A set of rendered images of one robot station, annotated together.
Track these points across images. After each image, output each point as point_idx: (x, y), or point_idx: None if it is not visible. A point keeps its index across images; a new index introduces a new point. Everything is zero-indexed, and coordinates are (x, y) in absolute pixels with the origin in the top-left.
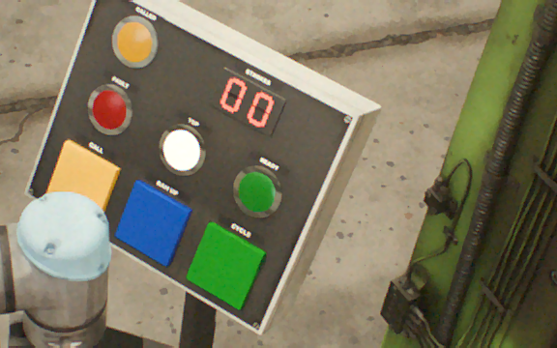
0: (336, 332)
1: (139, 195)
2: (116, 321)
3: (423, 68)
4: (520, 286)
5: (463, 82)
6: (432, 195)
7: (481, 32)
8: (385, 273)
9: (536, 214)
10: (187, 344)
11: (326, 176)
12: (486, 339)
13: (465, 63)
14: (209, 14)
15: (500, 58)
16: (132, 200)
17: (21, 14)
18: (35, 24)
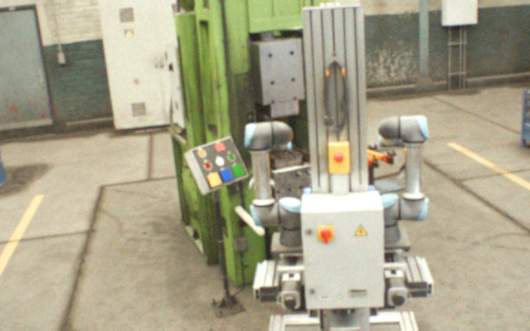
0: (179, 280)
1: (222, 172)
2: (159, 313)
3: (95, 260)
4: (247, 156)
5: (105, 255)
6: None
7: (87, 250)
8: (165, 272)
9: (244, 141)
10: (220, 225)
11: (235, 147)
12: (247, 173)
13: (97, 254)
14: (46, 293)
15: (225, 125)
16: (222, 174)
17: (17, 330)
18: (25, 327)
